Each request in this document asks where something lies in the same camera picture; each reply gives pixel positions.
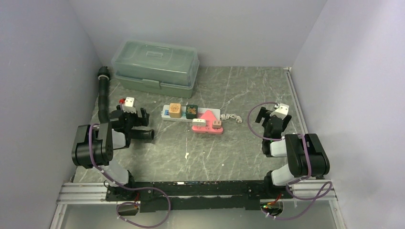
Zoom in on aluminium frame rail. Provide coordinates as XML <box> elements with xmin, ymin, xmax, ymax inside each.
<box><xmin>54</xmin><ymin>67</ymin><xmax>336</xmax><ymax>229</ymax></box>

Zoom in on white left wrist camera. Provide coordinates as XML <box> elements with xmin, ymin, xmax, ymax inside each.
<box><xmin>119</xmin><ymin>97</ymin><xmax>137</xmax><ymax>114</ymax></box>

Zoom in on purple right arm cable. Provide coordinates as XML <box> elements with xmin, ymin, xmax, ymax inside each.
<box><xmin>246</xmin><ymin>102</ymin><xmax>333</xmax><ymax>202</ymax></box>

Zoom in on small pink cube adapter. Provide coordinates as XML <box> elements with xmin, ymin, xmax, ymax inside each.
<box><xmin>212</xmin><ymin>120</ymin><xmax>222</xmax><ymax>129</ymax></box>

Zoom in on tan cube plug adapter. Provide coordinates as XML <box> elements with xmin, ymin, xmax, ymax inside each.
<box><xmin>169</xmin><ymin>103</ymin><xmax>182</xmax><ymax>118</ymax></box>

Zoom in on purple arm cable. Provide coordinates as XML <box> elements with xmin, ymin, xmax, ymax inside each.
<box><xmin>246</xmin><ymin>102</ymin><xmax>333</xmax><ymax>202</ymax></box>
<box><xmin>88</xmin><ymin>124</ymin><xmax>140</xmax><ymax>192</ymax></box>

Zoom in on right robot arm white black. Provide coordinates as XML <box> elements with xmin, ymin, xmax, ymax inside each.
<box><xmin>255</xmin><ymin>105</ymin><xmax>330</xmax><ymax>198</ymax></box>

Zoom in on white power strip cord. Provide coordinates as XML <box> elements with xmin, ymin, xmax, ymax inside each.
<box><xmin>220</xmin><ymin>114</ymin><xmax>243</xmax><ymax>124</ymax></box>

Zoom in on pink triangular power strip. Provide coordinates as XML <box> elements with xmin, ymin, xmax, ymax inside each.
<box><xmin>192</xmin><ymin>110</ymin><xmax>224</xmax><ymax>135</ymax></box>

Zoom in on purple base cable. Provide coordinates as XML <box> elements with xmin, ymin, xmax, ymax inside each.
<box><xmin>116</xmin><ymin>188</ymin><xmax>171</xmax><ymax>229</ymax></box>
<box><xmin>262</xmin><ymin>189</ymin><xmax>327</xmax><ymax>221</ymax></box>

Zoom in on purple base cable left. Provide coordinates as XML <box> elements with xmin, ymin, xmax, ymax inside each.
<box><xmin>116</xmin><ymin>188</ymin><xmax>171</xmax><ymax>229</ymax></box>

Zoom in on white square adapter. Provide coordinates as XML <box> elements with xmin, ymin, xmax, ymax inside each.
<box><xmin>192</xmin><ymin>118</ymin><xmax>206</xmax><ymax>127</ymax></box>

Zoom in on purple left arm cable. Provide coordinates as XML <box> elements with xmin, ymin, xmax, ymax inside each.
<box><xmin>88</xmin><ymin>124</ymin><xmax>140</xmax><ymax>192</ymax></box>

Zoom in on translucent green plastic box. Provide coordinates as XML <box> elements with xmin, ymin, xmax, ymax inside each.
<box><xmin>111</xmin><ymin>40</ymin><xmax>200</xmax><ymax>98</ymax></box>

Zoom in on black corrugated hose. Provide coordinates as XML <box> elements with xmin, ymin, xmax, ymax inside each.
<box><xmin>96</xmin><ymin>66</ymin><xmax>156</xmax><ymax>143</ymax></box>

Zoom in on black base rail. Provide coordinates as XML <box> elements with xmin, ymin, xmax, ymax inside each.
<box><xmin>106</xmin><ymin>178</ymin><xmax>292</xmax><ymax>213</ymax></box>

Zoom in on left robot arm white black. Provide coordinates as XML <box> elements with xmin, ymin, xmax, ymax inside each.
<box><xmin>71</xmin><ymin>107</ymin><xmax>155</xmax><ymax>200</ymax></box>

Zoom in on dark green cube adapter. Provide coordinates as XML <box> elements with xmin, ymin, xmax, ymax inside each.
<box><xmin>185</xmin><ymin>104</ymin><xmax>198</xmax><ymax>120</ymax></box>

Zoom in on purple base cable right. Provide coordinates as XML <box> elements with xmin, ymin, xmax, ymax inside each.
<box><xmin>262</xmin><ymin>189</ymin><xmax>327</xmax><ymax>221</ymax></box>

